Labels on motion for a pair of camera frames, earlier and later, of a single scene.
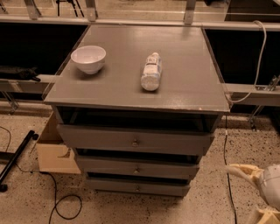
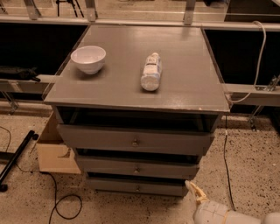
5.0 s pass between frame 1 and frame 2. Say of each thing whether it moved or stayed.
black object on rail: stayed
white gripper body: moved
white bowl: stayed
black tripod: stayed
